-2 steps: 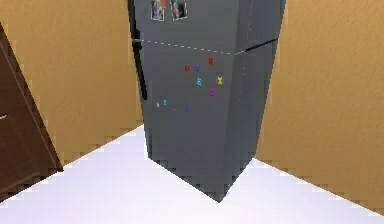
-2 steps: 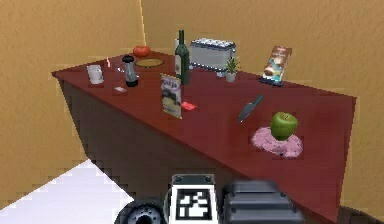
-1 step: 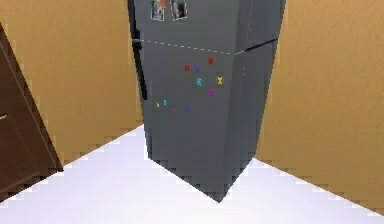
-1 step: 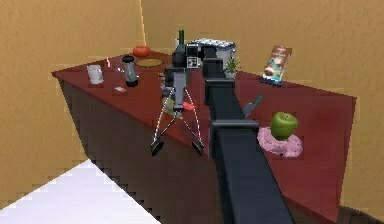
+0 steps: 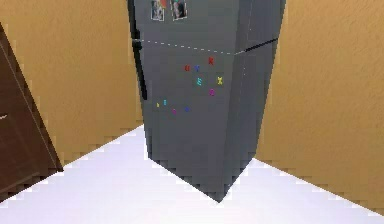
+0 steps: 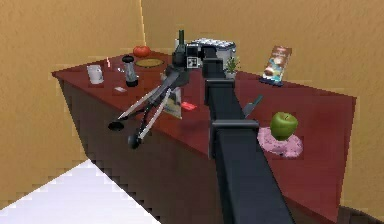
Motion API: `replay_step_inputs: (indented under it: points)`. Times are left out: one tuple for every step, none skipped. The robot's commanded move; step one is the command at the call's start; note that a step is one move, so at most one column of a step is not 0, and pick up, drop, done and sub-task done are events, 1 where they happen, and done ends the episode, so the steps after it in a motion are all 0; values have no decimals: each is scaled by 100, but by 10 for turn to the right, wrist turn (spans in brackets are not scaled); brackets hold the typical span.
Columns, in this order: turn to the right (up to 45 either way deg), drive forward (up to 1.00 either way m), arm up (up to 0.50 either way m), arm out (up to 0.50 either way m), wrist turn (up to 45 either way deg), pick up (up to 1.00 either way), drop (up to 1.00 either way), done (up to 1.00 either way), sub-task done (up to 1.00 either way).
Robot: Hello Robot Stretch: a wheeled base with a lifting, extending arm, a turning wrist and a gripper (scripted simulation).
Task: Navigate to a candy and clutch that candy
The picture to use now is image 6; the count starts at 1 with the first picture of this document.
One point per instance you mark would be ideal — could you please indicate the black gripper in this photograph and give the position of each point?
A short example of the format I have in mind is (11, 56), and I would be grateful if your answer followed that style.
(178, 75)

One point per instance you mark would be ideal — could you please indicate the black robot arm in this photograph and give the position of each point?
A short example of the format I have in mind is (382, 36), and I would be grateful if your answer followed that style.
(240, 166)

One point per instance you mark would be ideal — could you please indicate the red candy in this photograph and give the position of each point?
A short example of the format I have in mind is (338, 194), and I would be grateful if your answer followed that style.
(188, 106)

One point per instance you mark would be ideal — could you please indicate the pale printed card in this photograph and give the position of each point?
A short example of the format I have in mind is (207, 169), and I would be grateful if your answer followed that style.
(175, 106)

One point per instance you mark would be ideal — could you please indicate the small white flat piece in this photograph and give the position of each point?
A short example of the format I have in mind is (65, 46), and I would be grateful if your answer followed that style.
(120, 89)

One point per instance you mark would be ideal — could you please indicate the black pepper grinder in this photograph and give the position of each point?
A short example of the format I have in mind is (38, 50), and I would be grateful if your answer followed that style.
(130, 71)

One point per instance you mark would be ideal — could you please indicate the brown round plate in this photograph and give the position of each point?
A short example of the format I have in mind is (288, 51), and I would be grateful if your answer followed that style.
(149, 62)

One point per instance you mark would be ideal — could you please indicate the red tomato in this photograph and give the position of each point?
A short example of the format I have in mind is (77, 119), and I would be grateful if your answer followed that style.
(141, 51)

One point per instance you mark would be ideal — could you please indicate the white mug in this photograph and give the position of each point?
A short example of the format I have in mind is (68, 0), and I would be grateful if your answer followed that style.
(95, 74)

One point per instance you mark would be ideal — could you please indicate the dark green bottle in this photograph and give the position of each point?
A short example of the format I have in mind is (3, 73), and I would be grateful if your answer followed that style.
(181, 37)

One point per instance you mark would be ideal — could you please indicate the small potted plant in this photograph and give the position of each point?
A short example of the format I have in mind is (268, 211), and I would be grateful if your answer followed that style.
(231, 66)

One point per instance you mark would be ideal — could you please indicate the grey knife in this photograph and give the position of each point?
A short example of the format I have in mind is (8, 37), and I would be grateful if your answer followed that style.
(251, 106)

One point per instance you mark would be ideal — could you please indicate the green apple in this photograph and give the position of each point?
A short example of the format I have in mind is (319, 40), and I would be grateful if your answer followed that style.
(283, 125)

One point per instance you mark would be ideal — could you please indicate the brown printed box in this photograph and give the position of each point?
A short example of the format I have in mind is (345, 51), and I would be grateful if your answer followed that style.
(276, 65)

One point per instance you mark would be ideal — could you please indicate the dark red table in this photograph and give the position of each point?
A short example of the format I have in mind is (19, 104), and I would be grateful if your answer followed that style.
(316, 116)

